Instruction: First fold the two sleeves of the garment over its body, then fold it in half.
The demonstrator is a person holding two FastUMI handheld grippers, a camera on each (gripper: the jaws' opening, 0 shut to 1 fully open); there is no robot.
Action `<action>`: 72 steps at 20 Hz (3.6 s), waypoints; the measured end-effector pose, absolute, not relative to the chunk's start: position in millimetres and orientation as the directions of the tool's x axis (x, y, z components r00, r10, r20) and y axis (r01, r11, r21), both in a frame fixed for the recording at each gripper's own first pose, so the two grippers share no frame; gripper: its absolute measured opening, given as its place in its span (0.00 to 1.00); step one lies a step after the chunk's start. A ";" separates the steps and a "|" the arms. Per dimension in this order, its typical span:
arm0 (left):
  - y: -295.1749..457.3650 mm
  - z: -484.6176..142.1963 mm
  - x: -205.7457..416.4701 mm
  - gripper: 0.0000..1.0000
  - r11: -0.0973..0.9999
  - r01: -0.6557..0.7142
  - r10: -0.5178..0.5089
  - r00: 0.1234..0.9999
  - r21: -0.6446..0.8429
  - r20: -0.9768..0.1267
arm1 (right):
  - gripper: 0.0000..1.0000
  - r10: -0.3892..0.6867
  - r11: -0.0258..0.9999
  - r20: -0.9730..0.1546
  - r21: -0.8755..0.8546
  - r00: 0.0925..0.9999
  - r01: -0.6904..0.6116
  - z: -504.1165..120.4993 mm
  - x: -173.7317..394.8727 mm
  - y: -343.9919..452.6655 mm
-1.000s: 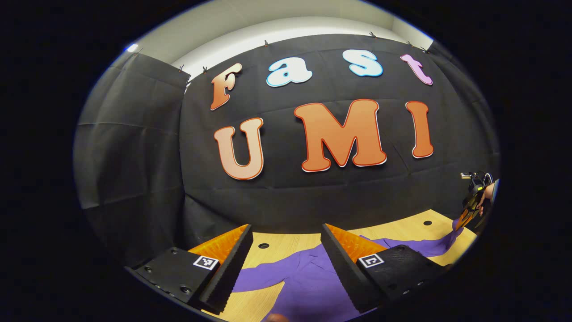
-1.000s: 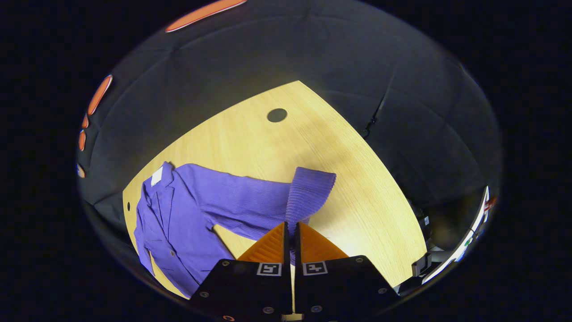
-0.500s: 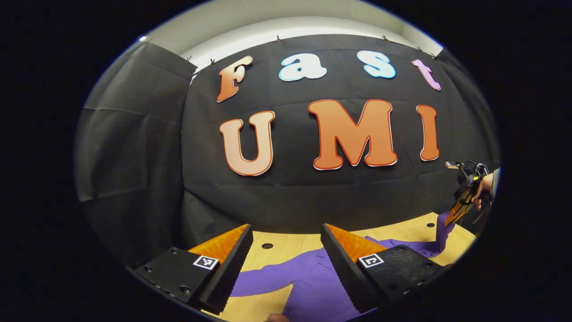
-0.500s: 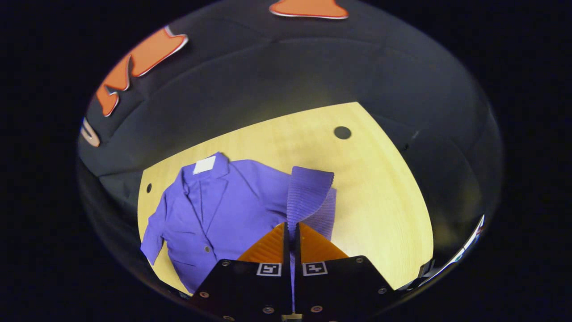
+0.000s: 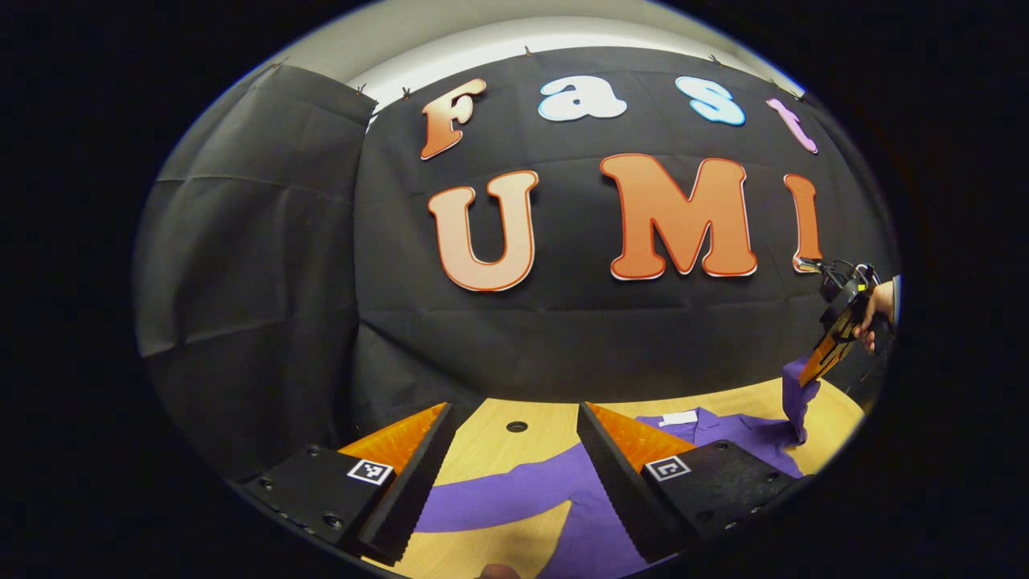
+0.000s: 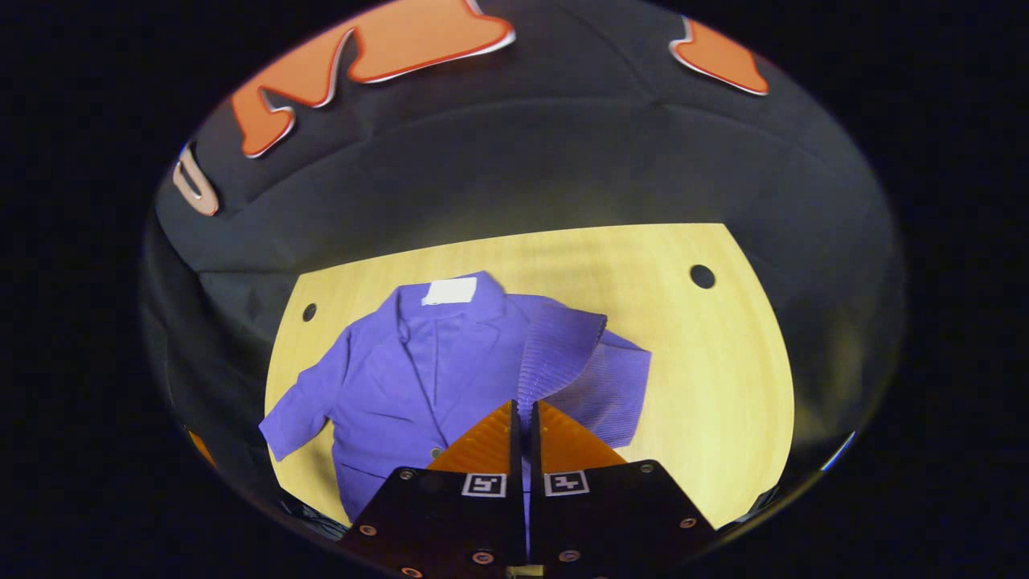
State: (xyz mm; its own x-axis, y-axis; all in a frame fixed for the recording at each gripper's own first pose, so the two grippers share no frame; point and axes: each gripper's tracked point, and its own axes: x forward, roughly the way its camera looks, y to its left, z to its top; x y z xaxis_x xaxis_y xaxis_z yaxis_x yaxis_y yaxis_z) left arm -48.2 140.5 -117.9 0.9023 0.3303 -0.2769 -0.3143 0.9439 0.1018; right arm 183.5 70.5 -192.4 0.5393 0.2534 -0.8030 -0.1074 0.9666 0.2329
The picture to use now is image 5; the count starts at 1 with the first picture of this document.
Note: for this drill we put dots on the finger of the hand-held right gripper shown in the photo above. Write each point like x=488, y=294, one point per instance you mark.
x=836, y=338

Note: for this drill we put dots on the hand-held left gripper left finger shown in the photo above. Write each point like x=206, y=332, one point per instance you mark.
x=418, y=490

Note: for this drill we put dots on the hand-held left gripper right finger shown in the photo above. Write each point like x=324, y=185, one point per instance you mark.
x=615, y=490

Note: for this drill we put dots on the purple knit cardigan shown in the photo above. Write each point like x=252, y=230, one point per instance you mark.
x=522, y=490

